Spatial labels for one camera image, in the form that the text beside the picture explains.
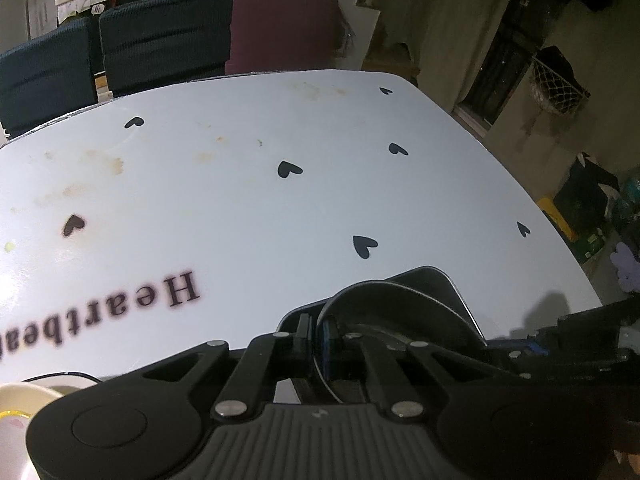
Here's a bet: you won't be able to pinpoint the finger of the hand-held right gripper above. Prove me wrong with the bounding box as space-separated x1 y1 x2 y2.
486 336 548 362

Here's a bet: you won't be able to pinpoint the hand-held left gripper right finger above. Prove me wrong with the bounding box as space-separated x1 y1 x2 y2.
320 317 506 419

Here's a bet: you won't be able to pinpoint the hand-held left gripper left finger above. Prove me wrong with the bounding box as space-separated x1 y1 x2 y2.
141 312 321 419

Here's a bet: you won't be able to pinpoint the rounded steel bowl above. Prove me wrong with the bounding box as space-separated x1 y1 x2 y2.
314 280 487 403

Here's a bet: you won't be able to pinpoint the rectangular steel container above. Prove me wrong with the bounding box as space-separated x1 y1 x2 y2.
276 265 487 356

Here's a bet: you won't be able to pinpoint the cream bowl with handles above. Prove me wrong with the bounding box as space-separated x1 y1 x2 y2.
0 382 67 480

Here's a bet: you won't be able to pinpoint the purple flower decoration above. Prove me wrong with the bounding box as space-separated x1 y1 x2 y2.
609 241 640 294

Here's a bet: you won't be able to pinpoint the green and yellow box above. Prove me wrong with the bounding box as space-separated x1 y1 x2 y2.
537 196 617 264

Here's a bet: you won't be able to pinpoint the black box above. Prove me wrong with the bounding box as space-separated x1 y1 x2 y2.
552 152 622 233

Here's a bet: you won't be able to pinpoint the net basket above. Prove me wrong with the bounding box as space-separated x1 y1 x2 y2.
529 45 592 117

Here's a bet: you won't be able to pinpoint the maroon chair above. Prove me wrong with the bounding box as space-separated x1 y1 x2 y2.
224 0 344 76

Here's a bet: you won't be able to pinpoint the dark blue chair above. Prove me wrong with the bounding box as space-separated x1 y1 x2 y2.
98 0 235 98
0 22 99 139

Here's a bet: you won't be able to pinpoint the black cable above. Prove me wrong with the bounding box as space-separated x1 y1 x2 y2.
22 370 102 384

